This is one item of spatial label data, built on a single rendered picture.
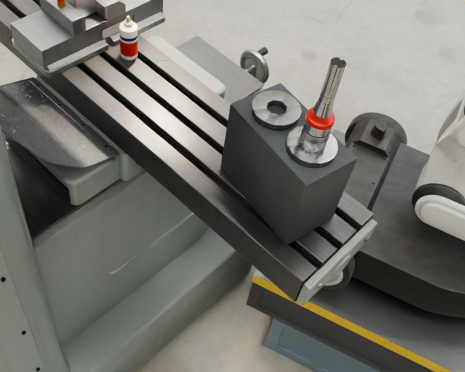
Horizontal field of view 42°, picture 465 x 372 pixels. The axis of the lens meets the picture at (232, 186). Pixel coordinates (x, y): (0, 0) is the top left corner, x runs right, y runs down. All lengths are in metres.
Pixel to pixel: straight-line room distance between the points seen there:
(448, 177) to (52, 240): 0.99
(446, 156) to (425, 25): 2.01
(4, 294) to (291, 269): 0.59
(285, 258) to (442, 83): 2.19
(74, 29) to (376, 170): 0.95
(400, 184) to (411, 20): 1.81
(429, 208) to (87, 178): 0.88
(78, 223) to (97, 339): 0.54
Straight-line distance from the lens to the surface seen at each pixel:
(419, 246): 1.76
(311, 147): 1.03
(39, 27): 1.46
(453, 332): 1.87
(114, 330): 1.90
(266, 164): 1.08
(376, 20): 3.47
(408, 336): 1.81
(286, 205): 1.09
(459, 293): 1.73
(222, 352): 2.10
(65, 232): 1.44
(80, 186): 1.38
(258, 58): 1.90
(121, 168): 1.41
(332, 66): 0.93
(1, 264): 1.26
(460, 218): 1.68
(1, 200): 1.15
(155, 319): 1.92
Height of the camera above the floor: 1.93
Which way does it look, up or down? 52 degrees down
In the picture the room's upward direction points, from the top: 11 degrees clockwise
